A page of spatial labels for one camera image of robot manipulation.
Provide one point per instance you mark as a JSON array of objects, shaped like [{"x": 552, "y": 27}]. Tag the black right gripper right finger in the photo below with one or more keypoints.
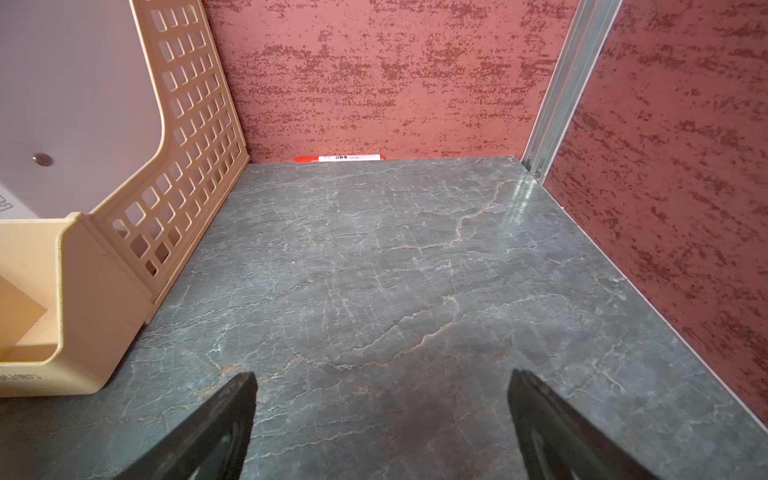
[{"x": 558, "y": 442}]

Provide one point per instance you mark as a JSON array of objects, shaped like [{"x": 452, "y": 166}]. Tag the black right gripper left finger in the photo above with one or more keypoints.
[{"x": 211, "y": 443}]

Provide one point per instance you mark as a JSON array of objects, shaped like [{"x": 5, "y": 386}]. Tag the red white marker pen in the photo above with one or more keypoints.
[{"x": 339, "y": 158}]

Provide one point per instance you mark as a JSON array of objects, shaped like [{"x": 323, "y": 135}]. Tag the beige plastic file organizer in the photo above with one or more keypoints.
[{"x": 75, "y": 291}]

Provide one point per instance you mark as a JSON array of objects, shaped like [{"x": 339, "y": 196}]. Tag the aluminium right corner post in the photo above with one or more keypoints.
[{"x": 583, "y": 44}]

